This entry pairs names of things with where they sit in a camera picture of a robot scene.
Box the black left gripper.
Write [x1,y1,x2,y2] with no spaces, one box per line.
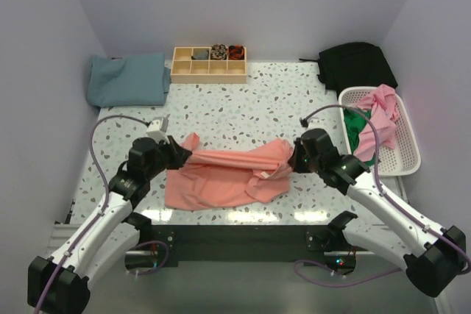
[145,135,191,180]

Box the salmon pink t shirt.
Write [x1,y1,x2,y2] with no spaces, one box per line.
[165,133,294,211]

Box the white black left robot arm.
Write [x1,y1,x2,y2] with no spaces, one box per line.
[27,137,192,313]

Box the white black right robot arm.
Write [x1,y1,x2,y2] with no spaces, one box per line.
[288,129,470,298]

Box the green t shirt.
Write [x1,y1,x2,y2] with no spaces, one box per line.
[343,109,379,166]

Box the folded teal t shirt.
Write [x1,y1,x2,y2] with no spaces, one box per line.
[87,53,171,108]

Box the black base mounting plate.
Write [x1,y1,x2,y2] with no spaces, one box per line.
[125,225,357,274]

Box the wooden compartment tray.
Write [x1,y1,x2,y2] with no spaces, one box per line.
[171,46,247,84]

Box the light pink t shirt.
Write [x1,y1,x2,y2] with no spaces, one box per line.
[353,84,399,163]

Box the grey rolled sock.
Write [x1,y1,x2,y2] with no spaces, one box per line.
[191,48,210,60]

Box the black folded garment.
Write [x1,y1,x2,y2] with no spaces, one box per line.
[310,42,398,94]

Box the white plastic laundry basket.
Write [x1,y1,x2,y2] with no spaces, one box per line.
[339,86,421,177]

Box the brown patterned rolled sock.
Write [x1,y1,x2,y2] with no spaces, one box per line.
[210,44,227,60]

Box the orange black rolled sock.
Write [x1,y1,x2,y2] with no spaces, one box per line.
[227,45,245,60]

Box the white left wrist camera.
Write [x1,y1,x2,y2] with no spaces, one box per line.
[146,116,169,143]

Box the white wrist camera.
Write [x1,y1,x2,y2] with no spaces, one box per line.
[300,118,323,131]
[146,116,169,143]

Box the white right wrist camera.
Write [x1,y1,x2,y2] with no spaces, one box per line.
[300,118,323,131]

